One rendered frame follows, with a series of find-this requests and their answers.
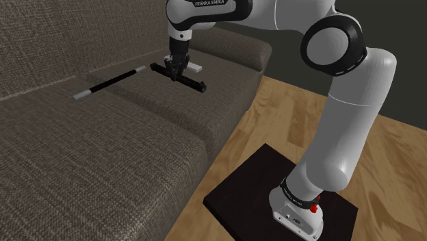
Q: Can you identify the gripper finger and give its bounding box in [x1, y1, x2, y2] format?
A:
[176, 60, 191, 78]
[168, 60, 178, 82]

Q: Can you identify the white flat remote control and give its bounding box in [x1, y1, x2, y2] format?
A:
[163, 54, 203, 74]

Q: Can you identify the black cylindrical rod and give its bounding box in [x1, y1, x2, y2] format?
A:
[149, 62, 207, 94]

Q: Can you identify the black wand with white tips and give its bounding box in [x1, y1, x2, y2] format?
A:
[72, 65, 147, 101]

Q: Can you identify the brown fabric sofa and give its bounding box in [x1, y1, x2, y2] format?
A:
[0, 0, 273, 241]

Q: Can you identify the dark robot stand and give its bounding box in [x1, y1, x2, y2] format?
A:
[203, 143, 359, 241]

